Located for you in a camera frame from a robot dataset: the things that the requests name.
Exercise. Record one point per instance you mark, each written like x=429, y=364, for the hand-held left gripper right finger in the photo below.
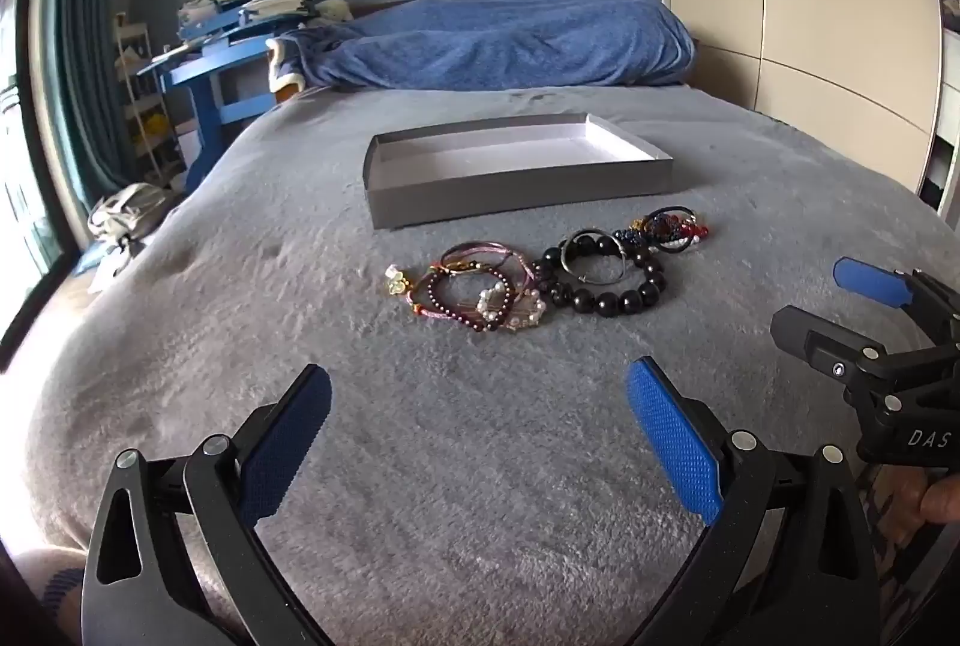
x=675, y=443

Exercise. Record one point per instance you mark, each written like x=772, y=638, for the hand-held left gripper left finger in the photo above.
x=289, y=443

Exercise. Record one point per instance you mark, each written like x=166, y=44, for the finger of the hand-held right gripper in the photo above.
x=810, y=331
x=870, y=282

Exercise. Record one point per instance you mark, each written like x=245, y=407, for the grey cardboard tray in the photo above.
x=487, y=151

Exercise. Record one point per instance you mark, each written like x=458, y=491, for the person's right hand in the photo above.
x=941, y=503

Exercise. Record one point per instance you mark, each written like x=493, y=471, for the grey bed blanket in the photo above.
x=420, y=451

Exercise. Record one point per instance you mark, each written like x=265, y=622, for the person's patterned clothing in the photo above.
x=911, y=586

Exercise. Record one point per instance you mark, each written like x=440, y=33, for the beige wardrobe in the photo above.
x=825, y=54

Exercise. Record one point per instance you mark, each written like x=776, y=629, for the grey bag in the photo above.
x=127, y=211

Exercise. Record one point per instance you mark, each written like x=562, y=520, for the blue desk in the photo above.
x=202, y=114

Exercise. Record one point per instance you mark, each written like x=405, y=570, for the yellow item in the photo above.
x=156, y=125

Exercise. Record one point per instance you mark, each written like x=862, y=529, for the glass balcony door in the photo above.
x=22, y=203

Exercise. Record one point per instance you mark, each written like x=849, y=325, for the white shelf rack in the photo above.
x=139, y=91

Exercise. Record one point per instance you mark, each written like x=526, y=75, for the blue blanket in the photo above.
x=525, y=39

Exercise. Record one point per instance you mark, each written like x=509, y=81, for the white plush toy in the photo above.
x=334, y=9

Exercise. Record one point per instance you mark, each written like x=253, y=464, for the stack of papers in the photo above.
x=277, y=5

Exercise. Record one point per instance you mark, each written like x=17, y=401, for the teal curtain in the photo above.
x=82, y=54

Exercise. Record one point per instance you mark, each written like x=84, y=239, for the white bed frame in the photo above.
x=946, y=121

